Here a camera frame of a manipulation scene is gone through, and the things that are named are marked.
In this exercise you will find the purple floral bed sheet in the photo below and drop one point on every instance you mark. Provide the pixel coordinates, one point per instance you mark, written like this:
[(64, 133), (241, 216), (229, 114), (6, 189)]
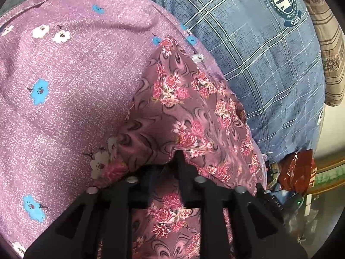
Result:
[(80, 86)]

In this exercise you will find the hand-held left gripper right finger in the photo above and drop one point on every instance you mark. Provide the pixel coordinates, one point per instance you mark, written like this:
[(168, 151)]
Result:
[(186, 172)]

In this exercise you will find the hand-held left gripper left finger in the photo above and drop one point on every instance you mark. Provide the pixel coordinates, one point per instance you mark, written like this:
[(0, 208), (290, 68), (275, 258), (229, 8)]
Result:
[(140, 183)]

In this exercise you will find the red-brown plastic bag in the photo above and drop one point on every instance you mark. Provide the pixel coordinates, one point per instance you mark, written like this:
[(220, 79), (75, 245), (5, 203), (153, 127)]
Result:
[(296, 170)]

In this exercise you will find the green patterned object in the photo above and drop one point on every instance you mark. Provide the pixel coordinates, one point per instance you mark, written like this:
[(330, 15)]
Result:
[(330, 180)]

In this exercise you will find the blue plaid pillow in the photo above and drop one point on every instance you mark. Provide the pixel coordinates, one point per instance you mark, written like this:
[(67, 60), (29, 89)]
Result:
[(256, 72)]

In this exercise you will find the brown striped cloth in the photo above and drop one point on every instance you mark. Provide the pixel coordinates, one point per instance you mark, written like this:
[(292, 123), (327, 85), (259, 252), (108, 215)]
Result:
[(331, 59)]

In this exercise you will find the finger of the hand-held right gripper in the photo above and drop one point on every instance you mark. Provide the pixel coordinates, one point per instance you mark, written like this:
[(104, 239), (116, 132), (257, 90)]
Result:
[(269, 198)]

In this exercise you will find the mauve floral small garment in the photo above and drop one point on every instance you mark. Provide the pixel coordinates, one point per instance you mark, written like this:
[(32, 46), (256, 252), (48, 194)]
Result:
[(188, 99)]

